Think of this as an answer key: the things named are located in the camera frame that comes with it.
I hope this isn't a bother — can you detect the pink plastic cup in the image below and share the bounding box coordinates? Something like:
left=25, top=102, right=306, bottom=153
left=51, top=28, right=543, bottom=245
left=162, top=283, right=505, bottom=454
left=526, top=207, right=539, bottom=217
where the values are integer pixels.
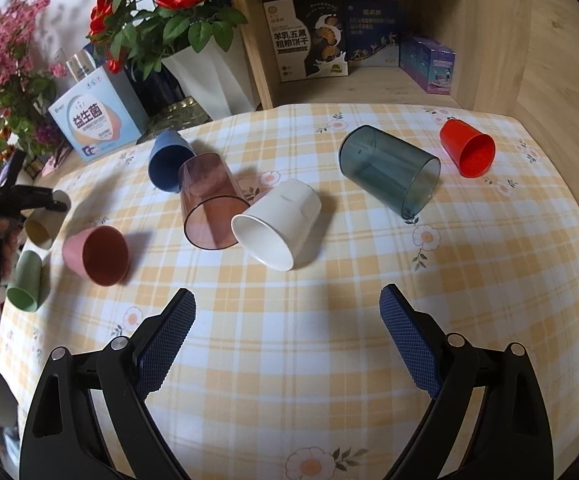
left=62, top=226, right=130, bottom=287

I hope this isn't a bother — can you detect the green gold patterned box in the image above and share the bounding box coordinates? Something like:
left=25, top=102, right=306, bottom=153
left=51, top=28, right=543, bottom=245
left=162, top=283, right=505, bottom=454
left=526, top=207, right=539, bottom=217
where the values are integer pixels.
left=136, top=96, right=211, bottom=144

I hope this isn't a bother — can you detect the pink cherry blossom arrangement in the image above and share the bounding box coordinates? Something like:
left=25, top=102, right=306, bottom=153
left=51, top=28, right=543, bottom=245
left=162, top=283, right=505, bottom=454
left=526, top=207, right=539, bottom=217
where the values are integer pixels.
left=0, top=0, right=66, bottom=170

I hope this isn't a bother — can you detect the transparent brown cup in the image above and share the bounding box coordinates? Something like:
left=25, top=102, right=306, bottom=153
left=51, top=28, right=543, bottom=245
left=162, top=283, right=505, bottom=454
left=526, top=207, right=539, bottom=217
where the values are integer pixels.
left=178, top=153, right=249, bottom=250

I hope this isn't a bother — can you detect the white plastic cup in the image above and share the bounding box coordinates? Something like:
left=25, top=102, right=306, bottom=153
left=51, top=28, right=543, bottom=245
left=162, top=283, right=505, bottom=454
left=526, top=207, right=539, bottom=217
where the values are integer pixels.
left=231, top=179, right=322, bottom=271

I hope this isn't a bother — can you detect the black white biscuit box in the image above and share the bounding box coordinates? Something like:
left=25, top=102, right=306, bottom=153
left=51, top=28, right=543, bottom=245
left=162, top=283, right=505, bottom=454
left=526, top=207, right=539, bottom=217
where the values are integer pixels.
left=263, top=0, right=349, bottom=82

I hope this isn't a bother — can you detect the light blue probiotic box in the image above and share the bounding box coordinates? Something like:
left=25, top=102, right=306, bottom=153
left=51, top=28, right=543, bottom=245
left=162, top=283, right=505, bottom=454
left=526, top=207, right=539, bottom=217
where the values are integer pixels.
left=48, top=67, right=149, bottom=164

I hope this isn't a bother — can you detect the dark blue silver box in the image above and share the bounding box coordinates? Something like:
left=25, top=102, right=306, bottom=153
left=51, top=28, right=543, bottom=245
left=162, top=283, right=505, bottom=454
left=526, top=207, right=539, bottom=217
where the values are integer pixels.
left=66, top=42, right=98, bottom=82

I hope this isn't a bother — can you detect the dark blue snack box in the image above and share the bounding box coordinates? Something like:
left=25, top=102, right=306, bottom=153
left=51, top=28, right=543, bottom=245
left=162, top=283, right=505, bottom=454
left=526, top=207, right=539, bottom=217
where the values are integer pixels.
left=344, top=0, right=402, bottom=67

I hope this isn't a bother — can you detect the beige plastic cup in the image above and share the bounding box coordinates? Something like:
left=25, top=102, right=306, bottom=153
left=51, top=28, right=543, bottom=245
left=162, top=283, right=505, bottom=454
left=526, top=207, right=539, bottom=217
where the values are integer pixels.
left=24, top=190, right=71, bottom=250

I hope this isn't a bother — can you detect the green plastic cup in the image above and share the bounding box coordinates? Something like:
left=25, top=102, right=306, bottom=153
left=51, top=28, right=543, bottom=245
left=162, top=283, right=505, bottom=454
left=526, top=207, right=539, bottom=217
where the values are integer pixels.
left=6, top=250, right=43, bottom=312

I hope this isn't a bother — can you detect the wooden shelf unit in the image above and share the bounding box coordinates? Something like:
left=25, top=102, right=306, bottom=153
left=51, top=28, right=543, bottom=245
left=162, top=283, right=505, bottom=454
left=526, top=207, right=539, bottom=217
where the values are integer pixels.
left=235, top=0, right=579, bottom=191

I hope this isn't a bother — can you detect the red rose bouquet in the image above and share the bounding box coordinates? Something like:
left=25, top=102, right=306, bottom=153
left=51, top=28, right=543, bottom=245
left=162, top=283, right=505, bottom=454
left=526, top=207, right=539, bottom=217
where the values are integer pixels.
left=88, top=0, right=247, bottom=79

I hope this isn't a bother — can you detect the white angular vase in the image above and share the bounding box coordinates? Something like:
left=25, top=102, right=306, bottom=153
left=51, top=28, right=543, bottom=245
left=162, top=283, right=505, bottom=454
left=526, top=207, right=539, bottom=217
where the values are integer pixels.
left=162, top=30, right=261, bottom=120

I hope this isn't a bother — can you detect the red plastic cup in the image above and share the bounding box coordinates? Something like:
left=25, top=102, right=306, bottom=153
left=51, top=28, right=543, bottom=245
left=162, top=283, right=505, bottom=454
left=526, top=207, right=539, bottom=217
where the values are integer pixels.
left=439, top=118, right=497, bottom=179

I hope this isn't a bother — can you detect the transparent grey-green cup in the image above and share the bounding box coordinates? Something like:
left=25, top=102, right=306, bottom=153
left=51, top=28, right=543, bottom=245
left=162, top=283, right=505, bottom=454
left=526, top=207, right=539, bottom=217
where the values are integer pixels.
left=338, top=125, right=441, bottom=220

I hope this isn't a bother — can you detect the blue plastic cup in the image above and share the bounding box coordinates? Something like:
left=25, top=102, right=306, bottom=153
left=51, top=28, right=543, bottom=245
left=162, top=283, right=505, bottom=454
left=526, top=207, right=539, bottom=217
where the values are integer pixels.
left=148, top=130, right=196, bottom=193

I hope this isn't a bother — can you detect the purple small box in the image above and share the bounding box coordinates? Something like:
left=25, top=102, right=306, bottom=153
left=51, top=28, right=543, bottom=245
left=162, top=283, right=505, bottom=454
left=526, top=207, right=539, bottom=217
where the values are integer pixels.
left=399, top=37, right=455, bottom=96

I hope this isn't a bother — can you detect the yellow plaid floral tablecloth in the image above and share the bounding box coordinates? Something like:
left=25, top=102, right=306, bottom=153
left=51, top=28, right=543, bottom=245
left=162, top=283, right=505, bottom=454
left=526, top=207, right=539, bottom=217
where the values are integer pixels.
left=0, top=104, right=579, bottom=479

